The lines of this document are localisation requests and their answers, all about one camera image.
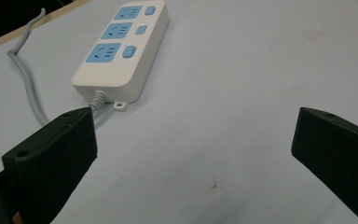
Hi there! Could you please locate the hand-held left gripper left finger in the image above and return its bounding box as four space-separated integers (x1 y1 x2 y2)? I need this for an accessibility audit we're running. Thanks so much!
1 106 99 224

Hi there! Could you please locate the white and blue power strip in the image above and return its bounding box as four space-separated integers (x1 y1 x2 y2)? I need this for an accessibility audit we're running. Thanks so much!
71 0 170 112

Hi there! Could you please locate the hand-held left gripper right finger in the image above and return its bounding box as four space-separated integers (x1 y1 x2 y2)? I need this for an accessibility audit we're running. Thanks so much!
290 106 358 224

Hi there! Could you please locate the grey power strip cable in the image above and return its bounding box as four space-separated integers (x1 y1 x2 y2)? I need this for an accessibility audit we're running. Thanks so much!
7 7 116 127

